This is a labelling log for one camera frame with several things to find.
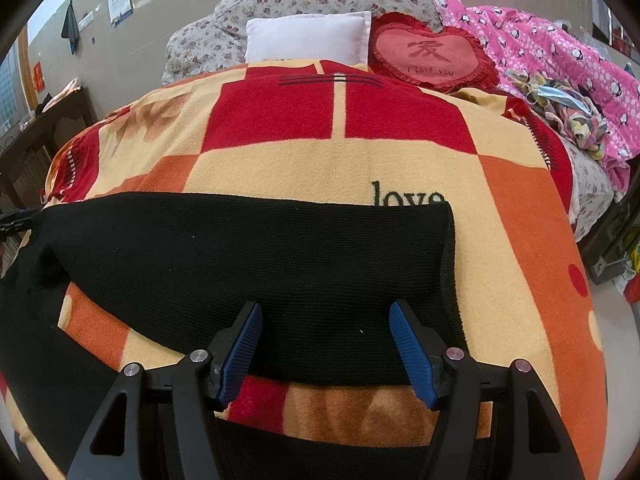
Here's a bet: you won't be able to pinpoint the red heart-shaped cushion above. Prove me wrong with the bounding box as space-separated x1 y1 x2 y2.
367 11 501 93

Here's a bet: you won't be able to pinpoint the blue face mask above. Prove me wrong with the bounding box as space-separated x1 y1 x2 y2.
530 82 596 116

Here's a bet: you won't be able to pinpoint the metal grille door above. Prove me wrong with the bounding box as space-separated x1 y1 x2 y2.
0 30 31 133

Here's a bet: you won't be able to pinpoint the floral bed sheet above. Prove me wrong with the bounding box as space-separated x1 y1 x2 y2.
567 147 618 243

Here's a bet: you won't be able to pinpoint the red orange printed blanket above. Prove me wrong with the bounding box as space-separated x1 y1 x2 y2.
0 58 608 480

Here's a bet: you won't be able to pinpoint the pink cloth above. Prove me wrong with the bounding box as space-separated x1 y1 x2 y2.
50 77 81 106

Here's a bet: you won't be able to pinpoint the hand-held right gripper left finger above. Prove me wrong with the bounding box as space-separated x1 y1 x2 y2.
66 300 264 480

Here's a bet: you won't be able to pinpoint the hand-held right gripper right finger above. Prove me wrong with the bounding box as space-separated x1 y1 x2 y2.
389 299 585 480

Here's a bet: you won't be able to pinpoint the black pants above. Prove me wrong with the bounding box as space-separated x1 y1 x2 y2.
0 192 471 480

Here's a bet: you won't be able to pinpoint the pink penguin-print quilt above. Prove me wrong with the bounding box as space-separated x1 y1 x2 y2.
410 0 638 201

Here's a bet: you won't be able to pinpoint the white pillow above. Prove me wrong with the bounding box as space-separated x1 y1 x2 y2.
244 11 373 67

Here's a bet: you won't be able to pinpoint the dark wooden table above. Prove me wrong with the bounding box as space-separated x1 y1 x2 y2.
0 85 98 256

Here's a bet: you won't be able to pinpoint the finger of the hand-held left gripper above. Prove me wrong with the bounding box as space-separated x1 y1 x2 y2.
0 208 41 236

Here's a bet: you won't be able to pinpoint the dark hanging cloth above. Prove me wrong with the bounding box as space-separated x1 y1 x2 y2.
61 0 78 55

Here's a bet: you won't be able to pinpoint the pile of patterned clothes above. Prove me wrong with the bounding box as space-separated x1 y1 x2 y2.
505 70 608 153

